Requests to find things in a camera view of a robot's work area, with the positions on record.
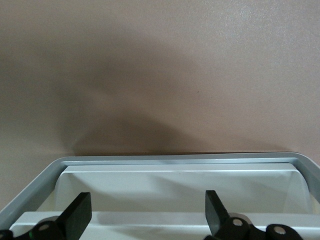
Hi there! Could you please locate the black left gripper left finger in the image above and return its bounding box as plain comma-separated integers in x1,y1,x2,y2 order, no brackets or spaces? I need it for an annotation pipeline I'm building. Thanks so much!
11,191,93,240

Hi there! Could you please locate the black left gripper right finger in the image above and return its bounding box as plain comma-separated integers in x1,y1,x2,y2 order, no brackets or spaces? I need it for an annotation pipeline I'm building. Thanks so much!
204,189,305,240

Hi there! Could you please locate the lowest white drawer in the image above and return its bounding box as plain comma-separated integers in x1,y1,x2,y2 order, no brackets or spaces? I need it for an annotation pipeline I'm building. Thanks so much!
53,162,313,216

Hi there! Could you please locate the middle white drawer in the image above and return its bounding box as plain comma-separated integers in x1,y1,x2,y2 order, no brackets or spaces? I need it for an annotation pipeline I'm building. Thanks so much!
8,211,320,240

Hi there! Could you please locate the grey plastic tray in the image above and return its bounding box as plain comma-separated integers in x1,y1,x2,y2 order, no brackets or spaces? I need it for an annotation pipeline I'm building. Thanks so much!
0,151,320,240

